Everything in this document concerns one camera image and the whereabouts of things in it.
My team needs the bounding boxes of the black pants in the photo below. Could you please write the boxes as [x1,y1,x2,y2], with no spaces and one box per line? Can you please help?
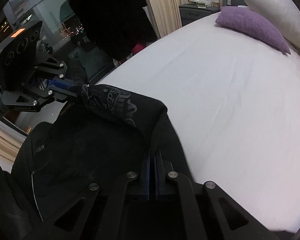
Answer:
[11,85,192,239]

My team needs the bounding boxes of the dark glass window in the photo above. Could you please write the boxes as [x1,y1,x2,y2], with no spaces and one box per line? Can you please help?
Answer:
[0,0,83,54]

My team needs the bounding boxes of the white bed mattress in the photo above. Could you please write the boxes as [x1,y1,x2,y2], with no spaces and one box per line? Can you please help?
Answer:
[103,14,300,232]

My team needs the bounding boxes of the beige curtain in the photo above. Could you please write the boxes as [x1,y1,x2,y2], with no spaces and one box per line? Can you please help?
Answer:
[149,0,182,37]

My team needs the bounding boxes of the dark nightstand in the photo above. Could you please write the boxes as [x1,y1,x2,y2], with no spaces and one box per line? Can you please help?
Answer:
[179,4,220,27]

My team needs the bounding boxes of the purple cushion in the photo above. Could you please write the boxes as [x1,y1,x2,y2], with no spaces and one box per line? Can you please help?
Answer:
[215,6,290,54]

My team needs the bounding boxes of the large white pillow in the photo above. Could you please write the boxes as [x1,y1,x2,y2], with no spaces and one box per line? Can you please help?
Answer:
[244,0,300,49]

